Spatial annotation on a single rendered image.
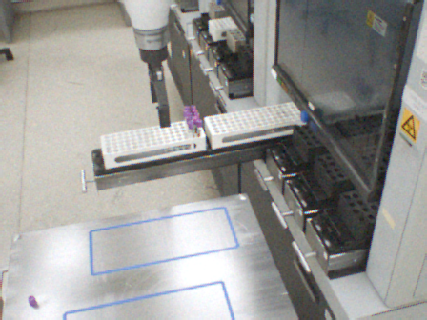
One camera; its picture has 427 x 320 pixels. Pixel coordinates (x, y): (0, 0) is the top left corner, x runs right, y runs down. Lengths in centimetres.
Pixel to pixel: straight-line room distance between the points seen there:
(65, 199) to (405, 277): 190
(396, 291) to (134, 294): 57
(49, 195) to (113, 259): 156
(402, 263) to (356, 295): 17
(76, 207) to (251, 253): 156
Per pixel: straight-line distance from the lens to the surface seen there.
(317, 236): 129
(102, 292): 119
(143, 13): 129
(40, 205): 273
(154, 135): 152
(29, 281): 126
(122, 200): 263
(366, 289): 130
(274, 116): 158
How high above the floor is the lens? 173
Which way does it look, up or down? 38 degrees down
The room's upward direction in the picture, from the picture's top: 3 degrees counter-clockwise
